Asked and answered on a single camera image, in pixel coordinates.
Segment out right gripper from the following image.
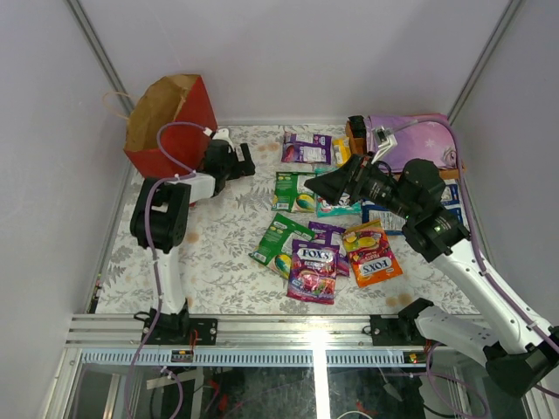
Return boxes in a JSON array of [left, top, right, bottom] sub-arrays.
[[305, 151, 418, 221]]

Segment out green white snack packet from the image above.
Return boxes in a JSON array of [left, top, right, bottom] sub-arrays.
[[314, 193, 361, 217]]

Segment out yellow snack packet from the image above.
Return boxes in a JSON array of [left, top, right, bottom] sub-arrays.
[[332, 136, 352, 168]]

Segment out purple snack packet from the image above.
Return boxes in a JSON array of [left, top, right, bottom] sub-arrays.
[[281, 132, 332, 164], [308, 221, 350, 277]]

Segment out wooden tray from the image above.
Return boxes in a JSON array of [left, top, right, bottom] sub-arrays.
[[345, 120, 459, 180]]

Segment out green yellow snack bag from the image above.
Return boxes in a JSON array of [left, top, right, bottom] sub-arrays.
[[272, 172, 316, 213]]

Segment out blue chips bag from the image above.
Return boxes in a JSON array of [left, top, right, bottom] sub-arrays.
[[362, 180, 467, 236]]

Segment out orange Fox's candy bag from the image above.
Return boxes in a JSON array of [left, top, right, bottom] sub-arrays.
[[342, 219, 403, 288]]

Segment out colourful snack packet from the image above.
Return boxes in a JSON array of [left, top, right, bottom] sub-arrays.
[[286, 240, 339, 306]]

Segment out red paper bag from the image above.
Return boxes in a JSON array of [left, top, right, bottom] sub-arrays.
[[102, 74, 217, 178]]

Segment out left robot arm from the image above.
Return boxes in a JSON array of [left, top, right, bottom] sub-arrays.
[[130, 140, 255, 346]]

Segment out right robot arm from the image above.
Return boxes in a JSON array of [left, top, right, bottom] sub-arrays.
[[305, 155, 558, 398]]

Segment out black items in tray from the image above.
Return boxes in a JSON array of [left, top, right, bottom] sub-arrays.
[[347, 115, 367, 139]]

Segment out purple folded cloth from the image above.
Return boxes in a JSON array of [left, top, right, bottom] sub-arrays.
[[364, 113, 457, 172]]

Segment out floral table mat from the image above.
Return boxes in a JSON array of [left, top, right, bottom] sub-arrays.
[[95, 125, 478, 315]]

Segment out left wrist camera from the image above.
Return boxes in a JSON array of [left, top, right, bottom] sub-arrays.
[[203, 127, 234, 148]]

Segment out aluminium rail frame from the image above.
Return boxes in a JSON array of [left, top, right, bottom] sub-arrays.
[[40, 314, 424, 418]]

